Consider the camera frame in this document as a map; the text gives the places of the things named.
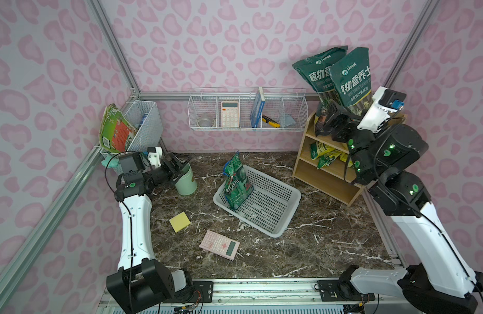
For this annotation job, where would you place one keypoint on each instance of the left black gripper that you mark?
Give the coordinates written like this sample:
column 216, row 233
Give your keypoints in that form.
column 169, row 167

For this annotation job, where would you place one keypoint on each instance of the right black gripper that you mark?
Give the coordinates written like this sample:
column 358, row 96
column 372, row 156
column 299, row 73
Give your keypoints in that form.
column 339, row 123

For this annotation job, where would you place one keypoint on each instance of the small yellow green bag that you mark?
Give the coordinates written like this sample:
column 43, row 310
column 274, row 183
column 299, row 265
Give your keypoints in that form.
column 345, row 158
column 327, row 159
column 319, row 149

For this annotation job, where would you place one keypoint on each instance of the dark green soil bag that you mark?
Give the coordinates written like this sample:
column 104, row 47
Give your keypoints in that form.
column 351, row 78
column 315, row 70

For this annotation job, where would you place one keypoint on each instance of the colourful blue green fertilizer bag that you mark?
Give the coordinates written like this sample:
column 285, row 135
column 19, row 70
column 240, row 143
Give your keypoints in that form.
column 237, row 187

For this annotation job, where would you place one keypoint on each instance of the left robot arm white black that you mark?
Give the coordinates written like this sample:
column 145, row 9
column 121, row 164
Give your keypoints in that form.
column 141, row 281

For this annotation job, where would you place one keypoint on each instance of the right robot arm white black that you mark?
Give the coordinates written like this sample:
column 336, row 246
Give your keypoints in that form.
column 442, row 282

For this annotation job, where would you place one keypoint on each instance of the green red snack bag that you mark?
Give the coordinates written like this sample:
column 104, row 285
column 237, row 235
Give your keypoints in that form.
column 116, row 133

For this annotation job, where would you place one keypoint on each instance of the mint green pencil cup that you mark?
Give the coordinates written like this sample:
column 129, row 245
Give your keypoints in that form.
column 186, row 185

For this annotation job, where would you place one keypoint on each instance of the clear glass bowl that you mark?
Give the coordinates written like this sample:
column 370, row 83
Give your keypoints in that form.
column 206, row 121

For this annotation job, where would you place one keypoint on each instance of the yellow sticky note pad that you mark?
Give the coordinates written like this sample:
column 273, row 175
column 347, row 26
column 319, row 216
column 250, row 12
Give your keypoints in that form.
column 179, row 222

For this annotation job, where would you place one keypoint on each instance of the light blue cup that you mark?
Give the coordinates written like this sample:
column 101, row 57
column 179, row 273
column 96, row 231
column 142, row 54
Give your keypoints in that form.
column 289, row 121

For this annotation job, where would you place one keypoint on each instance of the white mesh side basket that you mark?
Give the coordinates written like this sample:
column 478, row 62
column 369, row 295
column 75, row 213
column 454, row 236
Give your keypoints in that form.
column 145, row 117

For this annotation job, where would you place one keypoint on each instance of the mint green star hook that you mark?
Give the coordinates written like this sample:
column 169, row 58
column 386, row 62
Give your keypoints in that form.
column 112, row 164

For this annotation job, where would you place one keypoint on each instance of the yellow utility knife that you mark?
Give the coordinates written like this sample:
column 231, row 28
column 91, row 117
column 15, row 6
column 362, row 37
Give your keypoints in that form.
column 270, row 122

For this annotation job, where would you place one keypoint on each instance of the pink calculator in basket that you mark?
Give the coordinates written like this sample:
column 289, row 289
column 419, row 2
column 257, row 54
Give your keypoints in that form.
column 230, row 114

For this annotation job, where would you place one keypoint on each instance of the blue book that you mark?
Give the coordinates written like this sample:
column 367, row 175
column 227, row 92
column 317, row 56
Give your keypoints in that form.
column 258, row 106

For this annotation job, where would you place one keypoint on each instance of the pink calculator on floor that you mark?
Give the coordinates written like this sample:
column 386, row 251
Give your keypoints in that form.
column 219, row 245

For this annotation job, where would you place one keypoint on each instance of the white plastic basket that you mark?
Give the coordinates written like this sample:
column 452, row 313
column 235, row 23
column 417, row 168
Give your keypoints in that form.
column 269, row 208

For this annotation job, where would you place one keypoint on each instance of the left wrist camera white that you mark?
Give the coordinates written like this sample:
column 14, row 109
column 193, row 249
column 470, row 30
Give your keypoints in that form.
column 154, row 156

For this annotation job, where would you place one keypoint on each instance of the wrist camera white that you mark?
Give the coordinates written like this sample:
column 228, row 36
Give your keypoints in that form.
column 386, row 104
column 154, row 156

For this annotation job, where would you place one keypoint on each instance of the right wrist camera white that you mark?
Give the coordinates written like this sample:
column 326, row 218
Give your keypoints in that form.
column 386, row 104

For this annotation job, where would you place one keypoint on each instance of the white wire wall basket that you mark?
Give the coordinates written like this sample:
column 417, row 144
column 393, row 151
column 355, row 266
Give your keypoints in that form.
column 279, row 101

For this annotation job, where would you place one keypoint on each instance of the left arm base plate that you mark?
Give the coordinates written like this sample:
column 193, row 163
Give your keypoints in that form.
column 202, row 290

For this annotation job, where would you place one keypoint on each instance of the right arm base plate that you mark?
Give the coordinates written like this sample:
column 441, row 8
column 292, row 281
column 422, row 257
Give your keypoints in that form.
column 331, row 289

